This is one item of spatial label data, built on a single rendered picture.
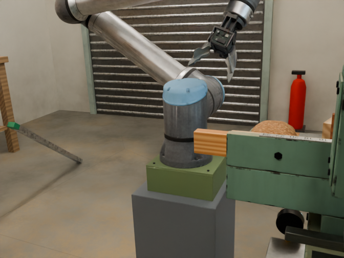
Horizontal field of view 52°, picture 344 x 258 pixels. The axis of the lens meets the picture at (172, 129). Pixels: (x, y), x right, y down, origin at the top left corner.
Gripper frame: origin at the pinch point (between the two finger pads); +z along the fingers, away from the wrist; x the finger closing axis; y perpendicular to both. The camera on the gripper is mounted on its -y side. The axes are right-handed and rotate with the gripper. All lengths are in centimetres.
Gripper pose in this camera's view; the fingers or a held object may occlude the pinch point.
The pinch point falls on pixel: (208, 75)
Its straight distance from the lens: 119.6
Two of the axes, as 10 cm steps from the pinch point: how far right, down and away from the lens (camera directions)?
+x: 8.5, 4.2, -3.2
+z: -4.7, 8.8, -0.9
